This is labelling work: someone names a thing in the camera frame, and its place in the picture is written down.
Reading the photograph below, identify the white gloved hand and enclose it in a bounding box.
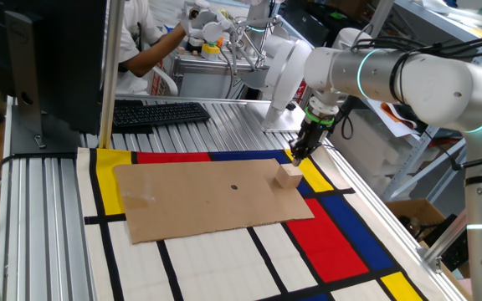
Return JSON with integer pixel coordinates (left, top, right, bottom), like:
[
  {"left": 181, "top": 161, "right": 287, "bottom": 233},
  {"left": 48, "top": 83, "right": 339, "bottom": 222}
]
[{"left": 177, "top": 7, "right": 200, "bottom": 38}]

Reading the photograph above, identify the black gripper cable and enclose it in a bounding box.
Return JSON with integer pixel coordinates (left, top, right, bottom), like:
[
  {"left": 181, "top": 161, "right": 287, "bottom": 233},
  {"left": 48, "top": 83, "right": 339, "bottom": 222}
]
[{"left": 336, "top": 96, "right": 355, "bottom": 141}]

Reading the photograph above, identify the colour block patterned cloth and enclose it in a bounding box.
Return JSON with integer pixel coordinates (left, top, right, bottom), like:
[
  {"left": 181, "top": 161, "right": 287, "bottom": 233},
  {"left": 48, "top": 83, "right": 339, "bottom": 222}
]
[{"left": 76, "top": 146, "right": 430, "bottom": 301}]

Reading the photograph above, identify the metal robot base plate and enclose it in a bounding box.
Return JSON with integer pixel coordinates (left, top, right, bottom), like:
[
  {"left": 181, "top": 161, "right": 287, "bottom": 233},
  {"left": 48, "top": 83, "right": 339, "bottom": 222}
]
[{"left": 244, "top": 99, "right": 309, "bottom": 134}]

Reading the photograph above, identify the white chair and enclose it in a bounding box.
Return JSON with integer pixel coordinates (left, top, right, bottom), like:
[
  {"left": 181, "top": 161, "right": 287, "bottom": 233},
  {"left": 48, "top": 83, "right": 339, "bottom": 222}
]
[{"left": 148, "top": 65, "right": 179, "bottom": 97}]

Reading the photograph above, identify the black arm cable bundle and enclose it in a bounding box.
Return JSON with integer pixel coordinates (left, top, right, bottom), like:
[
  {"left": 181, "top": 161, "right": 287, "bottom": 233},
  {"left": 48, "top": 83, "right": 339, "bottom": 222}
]
[{"left": 349, "top": 32, "right": 482, "bottom": 106}]

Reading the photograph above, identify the black computer keyboard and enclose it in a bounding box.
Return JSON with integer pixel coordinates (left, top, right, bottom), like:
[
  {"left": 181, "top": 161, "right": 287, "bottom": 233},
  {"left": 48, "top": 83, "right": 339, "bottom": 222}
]
[{"left": 112, "top": 99, "right": 212, "bottom": 135}]

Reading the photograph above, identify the yellow emergency stop box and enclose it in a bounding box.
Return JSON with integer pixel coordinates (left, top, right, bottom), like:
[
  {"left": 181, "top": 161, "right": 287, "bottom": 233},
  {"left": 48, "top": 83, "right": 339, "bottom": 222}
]
[{"left": 201, "top": 37, "right": 222, "bottom": 60}]

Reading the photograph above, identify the brown cardboard sheet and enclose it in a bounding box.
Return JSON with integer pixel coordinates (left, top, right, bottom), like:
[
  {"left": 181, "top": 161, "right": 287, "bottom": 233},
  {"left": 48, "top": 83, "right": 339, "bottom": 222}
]
[{"left": 114, "top": 158, "right": 315, "bottom": 245}]

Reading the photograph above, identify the aluminium profile strut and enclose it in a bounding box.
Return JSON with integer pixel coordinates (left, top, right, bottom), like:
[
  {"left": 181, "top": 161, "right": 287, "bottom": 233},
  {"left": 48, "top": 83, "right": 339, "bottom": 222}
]
[
  {"left": 98, "top": 0, "right": 126, "bottom": 150},
  {"left": 417, "top": 208, "right": 468, "bottom": 273}
]

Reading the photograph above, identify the person's bare forearm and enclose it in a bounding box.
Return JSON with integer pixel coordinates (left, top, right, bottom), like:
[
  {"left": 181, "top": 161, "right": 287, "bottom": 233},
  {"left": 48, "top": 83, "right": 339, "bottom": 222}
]
[{"left": 130, "top": 24, "right": 187, "bottom": 79}]

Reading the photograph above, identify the light wooden cube block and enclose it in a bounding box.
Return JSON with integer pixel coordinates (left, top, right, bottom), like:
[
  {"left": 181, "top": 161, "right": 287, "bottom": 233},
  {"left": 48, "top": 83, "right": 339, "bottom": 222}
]
[{"left": 274, "top": 163, "right": 304, "bottom": 190}]

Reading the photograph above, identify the white teleoperation device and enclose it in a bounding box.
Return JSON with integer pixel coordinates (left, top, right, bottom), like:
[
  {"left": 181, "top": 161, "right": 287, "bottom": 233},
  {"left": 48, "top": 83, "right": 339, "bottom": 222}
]
[{"left": 184, "top": 0, "right": 284, "bottom": 73}]

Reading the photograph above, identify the clear adhesive tape patch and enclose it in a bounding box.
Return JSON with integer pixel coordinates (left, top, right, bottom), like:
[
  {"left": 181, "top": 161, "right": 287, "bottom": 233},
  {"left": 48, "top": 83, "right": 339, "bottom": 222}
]
[{"left": 119, "top": 188, "right": 152, "bottom": 211}]

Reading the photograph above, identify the black computer monitor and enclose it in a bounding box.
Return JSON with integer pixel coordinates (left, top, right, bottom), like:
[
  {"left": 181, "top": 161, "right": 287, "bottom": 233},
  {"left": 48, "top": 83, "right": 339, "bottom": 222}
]
[{"left": 0, "top": 0, "right": 108, "bottom": 156}]

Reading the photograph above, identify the grey metal shelf rack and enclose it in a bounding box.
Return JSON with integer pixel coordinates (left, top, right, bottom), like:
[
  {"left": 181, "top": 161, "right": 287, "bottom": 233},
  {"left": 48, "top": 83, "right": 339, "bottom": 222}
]
[{"left": 366, "top": 0, "right": 482, "bottom": 202}]

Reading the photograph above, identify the person's white shirt torso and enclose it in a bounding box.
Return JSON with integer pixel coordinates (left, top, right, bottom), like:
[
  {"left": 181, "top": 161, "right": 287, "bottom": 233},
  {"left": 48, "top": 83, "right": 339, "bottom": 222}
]
[{"left": 115, "top": 0, "right": 165, "bottom": 95}]

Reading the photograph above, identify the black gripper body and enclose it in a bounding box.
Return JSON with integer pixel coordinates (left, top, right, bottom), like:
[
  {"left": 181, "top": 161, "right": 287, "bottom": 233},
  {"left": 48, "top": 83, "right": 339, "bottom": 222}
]
[{"left": 294, "top": 120, "right": 331, "bottom": 157}]

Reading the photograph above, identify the brown cardboard box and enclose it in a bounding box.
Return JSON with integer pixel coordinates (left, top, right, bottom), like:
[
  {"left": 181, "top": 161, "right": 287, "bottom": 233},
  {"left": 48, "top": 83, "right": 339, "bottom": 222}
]
[{"left": 385, "top": 198, "right": 472, "bottom": 300}]

